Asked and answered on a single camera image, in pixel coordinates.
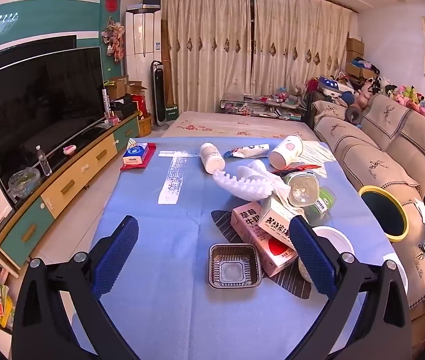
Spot open cardboard boxes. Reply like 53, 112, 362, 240
104, 76, 149, 100

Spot small black television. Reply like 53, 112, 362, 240
0, 35, 77, 74

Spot floral mattress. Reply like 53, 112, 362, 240
160, 110, 318, 143

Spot plastic bag of greens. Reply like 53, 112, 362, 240
8, 167, 41, 199

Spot stack of cardboard boxes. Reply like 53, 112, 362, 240
345, 32, 365, 64

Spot beige drink carton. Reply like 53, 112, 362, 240
258, 197, 303, 252

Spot green yellow television cabinet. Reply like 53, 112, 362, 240
0, 110, 140, 271

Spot brown plastic tray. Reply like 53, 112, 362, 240
207, 244, 263, 289

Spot blue white tissue pack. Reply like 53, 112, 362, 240
122, 143, 149, 166

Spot blue star-print cushion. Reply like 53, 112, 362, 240
318, 76, 342, 92

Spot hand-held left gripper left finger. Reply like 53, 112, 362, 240
12, 215, 140, 360

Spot blue star-print tablecloth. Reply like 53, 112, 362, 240
68, 137, 412, 360

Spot beige patterned curtain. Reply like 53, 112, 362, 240
160, 0, 252, 113
252, 0, 354, 94

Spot pink milk carton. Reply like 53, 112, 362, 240
231, 202, 299, 278

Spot red snack wrapper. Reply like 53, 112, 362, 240
273, 163, 322, 177

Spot clear water bottle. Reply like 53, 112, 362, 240
35, 145, 53, 176

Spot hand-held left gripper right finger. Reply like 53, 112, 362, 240
288, 215, 414, 360

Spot white paper bowl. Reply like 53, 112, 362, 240
298, 226, 356, 284

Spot white paper cup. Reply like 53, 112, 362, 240
269, 134, 304, 169

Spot white blue toothpaste tube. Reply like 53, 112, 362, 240
223, 143, 270, 159

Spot dark green yellow-rimmed bin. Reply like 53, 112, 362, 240
358, 185, 410, 242

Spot white standing air conditioner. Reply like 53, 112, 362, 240
124, 4, 162, 94

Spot white foam fruit net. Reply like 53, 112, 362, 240
212, 170, 273, 200

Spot hanging flower ornament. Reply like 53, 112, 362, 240
101, 17, 127, 62

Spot clear plastic container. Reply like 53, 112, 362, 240
285, 170, 320, 207

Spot row of plush toys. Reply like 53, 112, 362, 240
355, 77, 425, 132

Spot grey neck pillow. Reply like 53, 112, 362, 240
345, 106, 363, 124

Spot beige sofa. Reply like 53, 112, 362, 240
306, 94, 425, 331

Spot black tower fan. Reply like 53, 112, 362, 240
150, 60, 166, 126

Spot cluttered glass coffee table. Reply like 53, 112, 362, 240
219, 92, 307, 121

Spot large black television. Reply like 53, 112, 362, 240
0, 47, 106, 211

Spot white pill bottle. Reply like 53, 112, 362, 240
200, 142, 226, 175

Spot green coconut water bottle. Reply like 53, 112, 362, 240
306, 185, 339, 226

